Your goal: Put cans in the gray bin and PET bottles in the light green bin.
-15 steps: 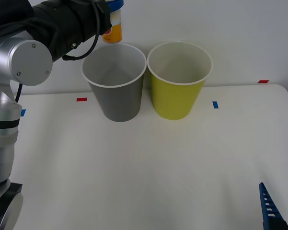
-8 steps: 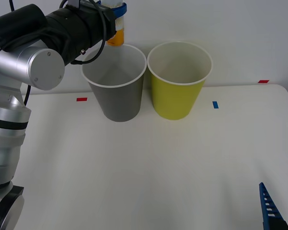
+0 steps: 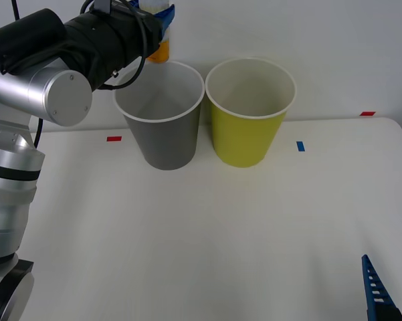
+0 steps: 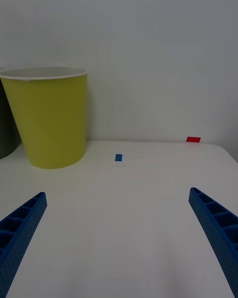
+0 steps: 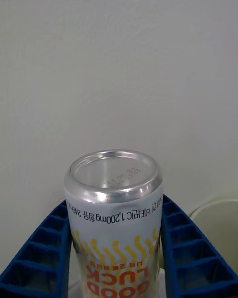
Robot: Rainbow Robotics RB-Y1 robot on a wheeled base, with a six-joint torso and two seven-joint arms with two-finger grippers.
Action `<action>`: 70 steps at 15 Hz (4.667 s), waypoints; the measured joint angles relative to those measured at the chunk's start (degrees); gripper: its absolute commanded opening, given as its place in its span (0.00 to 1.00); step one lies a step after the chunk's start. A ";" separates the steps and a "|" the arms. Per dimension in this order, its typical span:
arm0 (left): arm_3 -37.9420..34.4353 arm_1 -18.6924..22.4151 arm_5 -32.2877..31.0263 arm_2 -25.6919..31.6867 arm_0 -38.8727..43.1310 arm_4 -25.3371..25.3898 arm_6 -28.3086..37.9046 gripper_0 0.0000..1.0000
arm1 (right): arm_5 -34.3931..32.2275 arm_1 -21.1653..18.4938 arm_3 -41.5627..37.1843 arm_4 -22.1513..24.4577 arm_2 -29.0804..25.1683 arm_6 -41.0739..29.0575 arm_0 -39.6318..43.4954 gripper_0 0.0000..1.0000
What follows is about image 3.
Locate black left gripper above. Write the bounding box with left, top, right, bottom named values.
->
left=110, top=0, right=177, bottom=73

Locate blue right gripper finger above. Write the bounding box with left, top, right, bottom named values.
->
left=361, top=253, right=402, bottom=321

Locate clear bottle with orange drink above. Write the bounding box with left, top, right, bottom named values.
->
left=138, top=0, right=172, bottom=64

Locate grey plastic waste bin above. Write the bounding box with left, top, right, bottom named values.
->
left=112, top=60, right=206, bottom=171

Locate yellow-green plastic waste bin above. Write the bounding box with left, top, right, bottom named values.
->
left=205, top=58, right=298, bottom=169

